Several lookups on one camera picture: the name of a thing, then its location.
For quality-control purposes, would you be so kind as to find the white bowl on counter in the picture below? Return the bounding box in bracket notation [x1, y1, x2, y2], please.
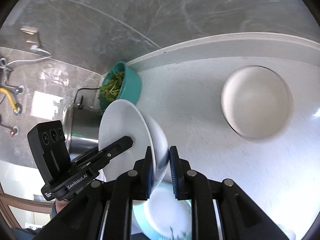
[221, 65, 293, 140]

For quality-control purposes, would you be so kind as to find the teal rimmed floral plate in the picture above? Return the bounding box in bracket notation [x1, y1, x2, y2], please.
[133, 182, 192, 239]

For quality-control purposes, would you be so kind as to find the stainless steel rice cooker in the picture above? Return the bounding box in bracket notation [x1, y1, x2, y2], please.
[62, 88, 102, 159]

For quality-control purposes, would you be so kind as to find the teal plastic basin with greens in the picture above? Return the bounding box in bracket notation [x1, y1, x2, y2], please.
[98, 61, 142, 112]

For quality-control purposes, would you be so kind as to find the yellow gas hose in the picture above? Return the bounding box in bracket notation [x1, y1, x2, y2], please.
[0, 87, 22, 116]

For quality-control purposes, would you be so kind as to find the left hand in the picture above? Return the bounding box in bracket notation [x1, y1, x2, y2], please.
[51, 200, 69, 218]

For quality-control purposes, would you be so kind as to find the white power cable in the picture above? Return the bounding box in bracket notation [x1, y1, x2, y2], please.
[0, 45, 53, 67]

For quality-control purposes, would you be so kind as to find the wall power socket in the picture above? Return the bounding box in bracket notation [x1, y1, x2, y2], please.
[20, 26, 41, 47]

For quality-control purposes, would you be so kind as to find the white deep plate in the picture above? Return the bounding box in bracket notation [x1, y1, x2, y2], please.
[98, 99, 169, 201]

